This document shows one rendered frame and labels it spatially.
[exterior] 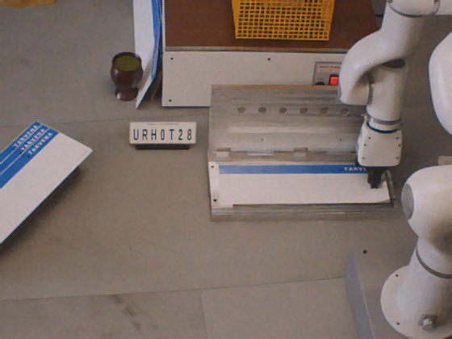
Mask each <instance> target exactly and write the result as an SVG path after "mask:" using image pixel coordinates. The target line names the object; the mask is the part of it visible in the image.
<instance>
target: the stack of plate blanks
mask: <svg viewBox="0 0 452 339"><path fill-rule="evenodd" d="M42 124H43V123H41V122H39V121H37V120H36V121H34V122H33V123H32V124H31V125H29V126H28V127H27V128H26V129H25V130H24V131H23V132H22V133H21V134H20V135H19V136H18V137H16V138H15V140H14V141H13V142H12V143H11V144H9V145H8V146H7V147H6V148H5V149H4V151H2V152H1V153H0V164H1V163H2V162H3V161H4V160H5V159H6V158H7V157H8V156H9V155H11V154H12V152H13V151H14V150H15V149H16V148H18V147H19V146H20V144H21V143H22V142H23V141H24V140H26V139H27V138H28V137H29V136H30V135H31V134H32V133H33V132H34V131H35V130H36V129H37V128H38V127H40V126H41V125H42ZM78 174H79V165H78V166H77V167H76V168H75V169H74V171H73V172H72V173H71V174H69V175H68V176H67V177H66V178H65V179H64V180H63V181H62V183H61V184H60V185H59V186H58V187H57V188H56V189H55V190H54V191H53V192H52V193H51V194H50V195H49V196H48V197H47V198H46V199H44V200H43V201H42V202H41V204H40V205H39V206H38V207H37V208H36V209H35V210H34V211H33V212H32V213H31V214H30V215H29V216H28V217H27V218H26V219H25V220H24V221H23V222H21V223H20V224H19V225H18V226H17V227H16V228H15V229H14V230H13V231H12V233H11V234H10V235H9V236H8V237H7V238H6V239H5V240H4V241H3V242H2V243H1V244H0V253H1V252H2V251H3V250H4V249H5V248H6V247H7V246H8V245H9V244H10V243H11V242H12V241H13V240H14V238H15V237H16V236H17V235H18V234H19V233H20V232H21V231H22V230H23V229H24V228H26V227H27V225H28V224H29V223H30V222H32V221H33V220H34V219H35V218H36V217H37V216H38V215H39V214H40V213H41V212H42V211H43V209H44V208H45V207H46V206H47V205H48V204H49V203H50V202H51V201H52V200H53V199H54V198H55V197H56V196H57V195H58V194H59V193H60V192H61V191H62V190H64V188H65V187H66V186H67V185H68V184H69V183H70V182H71V181H72V180H73V179H74V178H75V177H76V176H77V175H78Z"/></svg>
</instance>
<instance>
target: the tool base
mask: <svg viewBox="0 0 452 339"><path fill-rule="evenodd" d="M248 153H249V151H230V149H229V148H216V150H215V151H208V150H207V168H208V181H209V192H210V204H211V220H351V219H398V215H399V213H400V212H399V208H398V207H397V203H396V201H393V202H394V207H331V208H285V209H233V207H222V206H221V201H220V180H219V170H217V166H218V165H220V164H354V159H355V157H356V156H357V154H356V151H350V155H326V153H327V151H307V150H306V149H305V148H294V151H274V155H248ZM211 165H213V166H214V167H213V168H211ZM385 172H387V174H388V177H389V181H390V185H391V195H392V198H393V199H396V197H395V193H394V190H393V186H392V182H391V173H390V168H388V169H386V171H385ZM213 199H215V200H216V202H213Z"/></svg>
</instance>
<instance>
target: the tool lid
mask: <svg viewBox="0 0 452 339"><path fill-rule="evenodd" d="M239 107H244V108H245V112H243V113H239V112H237V111H236V110H237V108H239ZM260 107H265V108H266V113H264V114H260V113H258V109H259V108H260ZM281 108H286V109H287V110H288V111H287V113H285V114H281V113H279V111H278V110H280V109H281ZM302 108H307V109H308V112H307V113H306V114H301V113H299V111H300V109H302ZM322 108H327V109H328V112H327V113H326V114H321V113H320V109H322ZM342 108H347V109H348V112H347V113H346V114H341V113H340V110H341V109H342ZM366 108H367V106H364V105H352V104H347V103H344V102H342V101H341V100H340V99H339V97H338V94H337V86H314V85H211V98H210V115H209V132H208V151H215V150H216V148H230V151H249V153H248V155H274V151H294V148H307V151H327V153H326V155H350V151H356V148H357V143H358V137H359V134H360V131H361V129H362V125H363V123H364V121H365V115H361V114H360V111H361V110H362V109H366Z"/></svg>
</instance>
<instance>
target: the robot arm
mask: <svg viewBox="0 0 452 339"><path fill-rule="evenodd" d="M386 1H387V3H386V10H385V14H384V17H383V24H382V27H381V29H380V30H379V31H376V32H374V33H372V34H370V35H368V36H366V37H365V38H363V39H361V40H359V41H358V42H357V43H356V44H355V45H354V46H353V47H352V48H351V49H350V50H349V51H348V52H347V54H346V55H345V58H344V60H343V62H342V65H341V70H340V71H341V73H340V77H339V79H338V86H337V94H338V97H339V99H340V100H341V101H342V102H344V103H347V104H352V105H364V106H367V108H366V115H365V121H364V123H363V125H362V129H361V131H360V134H359V137H358V143H357V148H356V154H357V156H356V157H355V159H354V164H355V165H358V166H363V167H364V168H365V169H366V171H367V172H368V175H367V183H368V184H370V188H371V189H374V188H375V189H378V185H379V184H380V182H381V177H382V175H383V174H384V172H385V171H386V170H387V169H388V168H389V167H391V166H394V165H398V164H399V163H400V156H401V148H402V127H401V120H402V116H403V111H404V110H403V106H404V98H405V93H406V89H407V84H408V71H409V64H408V62H407V61H406V60H404V59H403V58H405V57H409V56H411V55H412V54H413V53H414V52H415V51H416V49H417V48H418V45H419V43H420V42H421V37H422V34H423V29H424V25H425V21H426V19H427V16H428V15H452V0H386ZM370 69H372V70H371V71H369V70H370ZM367 71H369V72H367ZM429 84H430V86H431V91H432V97H433V105H434V109H435V112H436V114H437V117H438V119H439V121H440V123H441V125H442V126H443V127H444V129H445V130H446V131H447V132H448V133H449V134H451V135H452V32H451V33H450V34H449V35H448V36H447V37H446V38H445V39H444V40H443V41H442V42H441V43H440V44H439V45H438V46H437V47H436V48H435V50H434V51H433V55H432V56H431V58H430V62H429ZM375 166H377V167H375ZM401 201H402V204H403V208H404V214H405V215H406V217H407V218H406V219H407V221H408V223H409V225H410V226H411V228H412V230H413V231H414V232H415V234H417V235H418V236H419V239H418V241H417V243H416V247H415V249H414V251H413V254H412V257H411V260H410V262H409V264H408V265H407V266H405V267H403V268H401V269H399V270H397V271H396V272H395V273H393V274H392V275H391V276H390V277H389V278H388V279H387V281H386V282H385V284H384V286H383V290H382V294H381V308H382V310H383V314H384V315H385V317H386V319H387V321H388V322H389V323H390V325H391V326H392V327H393V328H394V329H395V330H396V331H398V332H399V333H401V334H402V335H404V336H406V337H409V338H411V339H447V338H449V337H452V165H435V166H430V167H426V168H423V169H419V170H418V171H416V172H415V173H414V174H413V175H412V176H411V177H410V178H409V180H407V182H406V183H405V185H404V188H403V191H402V198H401Z"/></svg>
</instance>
